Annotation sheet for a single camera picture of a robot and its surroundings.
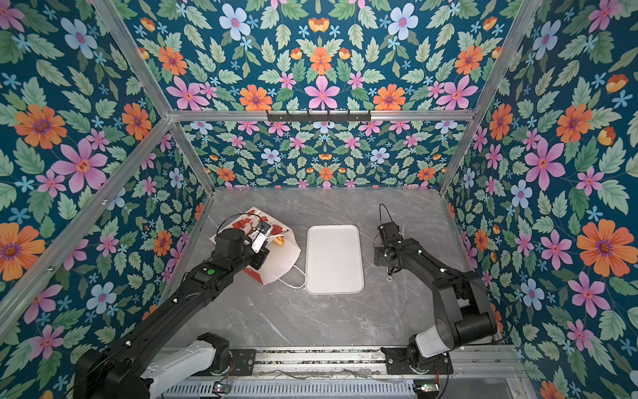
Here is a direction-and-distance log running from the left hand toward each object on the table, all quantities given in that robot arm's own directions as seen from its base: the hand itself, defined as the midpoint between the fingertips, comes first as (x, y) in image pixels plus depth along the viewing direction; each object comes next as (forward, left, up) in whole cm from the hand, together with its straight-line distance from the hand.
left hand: (266, 235), depth 80 cm
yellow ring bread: (+7, 0, -15) cm, 17 cm away
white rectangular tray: (-1, -22, -20) cm, 30 cm away
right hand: (-2, -43, -16) cm, 46 cm away
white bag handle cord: (-11, -6, -17) cm, 21 cm away
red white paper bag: (+1, -1, -18) cm, 18 cm away
